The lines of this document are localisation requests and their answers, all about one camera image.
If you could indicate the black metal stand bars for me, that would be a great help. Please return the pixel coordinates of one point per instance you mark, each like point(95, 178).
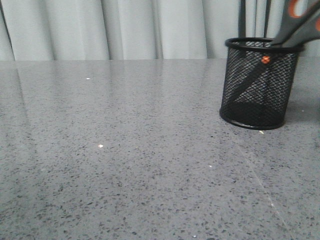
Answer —
point(253, 18)

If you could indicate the white curtain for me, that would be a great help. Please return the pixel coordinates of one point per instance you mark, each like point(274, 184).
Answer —
point(41, 30)

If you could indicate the grey orange scissors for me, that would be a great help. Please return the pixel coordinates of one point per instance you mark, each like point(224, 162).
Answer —
point(295, 30)

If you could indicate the black mesh pen bucket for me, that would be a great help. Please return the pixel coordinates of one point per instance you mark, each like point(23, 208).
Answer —
point(258, 82)

